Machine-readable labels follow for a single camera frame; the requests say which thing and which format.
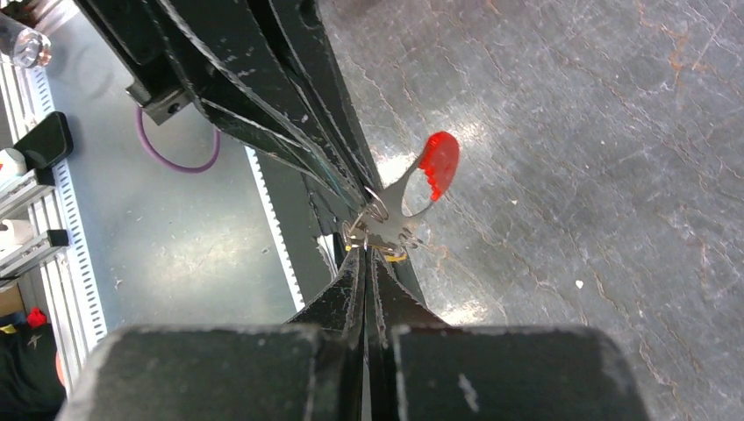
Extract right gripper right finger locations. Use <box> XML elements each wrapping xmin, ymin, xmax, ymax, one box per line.
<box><xmin>367</xmin><ymin>251</ymin><xmax>648</xmax><ymax>420</ymax></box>

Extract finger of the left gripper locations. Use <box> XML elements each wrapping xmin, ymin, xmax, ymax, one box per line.
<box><xmin>195</xmin><ymin>93</ymin><xmax>361</xmax><ymax>207</ymax></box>
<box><xmin>154</xmin><ymin>1</ymin><xmax>378</xmax><ymax>210</ymax></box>

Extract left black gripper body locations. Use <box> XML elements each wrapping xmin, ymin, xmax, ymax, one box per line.
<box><xmin>75</xmin><ymin>0</ymin><xmax>191</xmax><ymax>125</ymax></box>

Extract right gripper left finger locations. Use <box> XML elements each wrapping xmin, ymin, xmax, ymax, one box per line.
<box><xmin>59</xmin><ymin>249</ymin><xmax>367</xmax><ymax>420</ymax></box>

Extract yellow tagged keys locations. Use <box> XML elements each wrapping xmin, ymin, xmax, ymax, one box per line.
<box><xmin>344</xmin><ymin>242</ymin><xmax>408</xmax><ymax>262</ymax></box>

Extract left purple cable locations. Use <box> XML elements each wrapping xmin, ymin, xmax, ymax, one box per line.
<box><xmin>135</xmin><ymin>106</ymin><xmax>222</xmax><ymax>175</ymax></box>

